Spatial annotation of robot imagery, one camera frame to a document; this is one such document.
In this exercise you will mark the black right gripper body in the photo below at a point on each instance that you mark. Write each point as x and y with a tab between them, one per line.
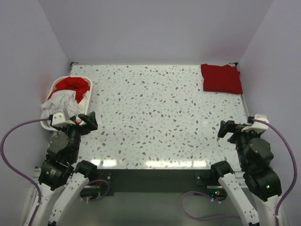
241	137

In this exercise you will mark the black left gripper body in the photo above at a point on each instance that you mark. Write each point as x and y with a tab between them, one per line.
75	131

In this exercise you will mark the dark red t-shirt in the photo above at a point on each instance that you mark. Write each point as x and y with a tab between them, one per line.
225	79

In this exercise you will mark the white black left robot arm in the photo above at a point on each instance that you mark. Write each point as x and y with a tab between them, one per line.
59	181

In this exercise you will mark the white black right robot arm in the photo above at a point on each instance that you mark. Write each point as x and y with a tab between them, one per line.
254	155

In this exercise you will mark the white laundry basket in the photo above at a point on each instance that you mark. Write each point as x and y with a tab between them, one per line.
84	104

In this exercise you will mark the white t-shirt in basket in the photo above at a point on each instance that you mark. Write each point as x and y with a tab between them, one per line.
59	100

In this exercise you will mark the bright red t-shirt in basket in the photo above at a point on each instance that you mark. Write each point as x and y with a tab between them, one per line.
77	84

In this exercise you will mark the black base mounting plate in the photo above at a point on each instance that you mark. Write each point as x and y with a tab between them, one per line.
154	181

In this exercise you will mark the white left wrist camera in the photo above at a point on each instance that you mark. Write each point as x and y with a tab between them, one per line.
60	118

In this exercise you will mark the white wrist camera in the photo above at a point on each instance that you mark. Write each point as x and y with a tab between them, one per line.
60	118
256	123

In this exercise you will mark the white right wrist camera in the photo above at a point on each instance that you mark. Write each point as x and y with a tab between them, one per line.
256	123

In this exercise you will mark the aluminium table frame rail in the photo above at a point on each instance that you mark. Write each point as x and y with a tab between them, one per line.
282	212

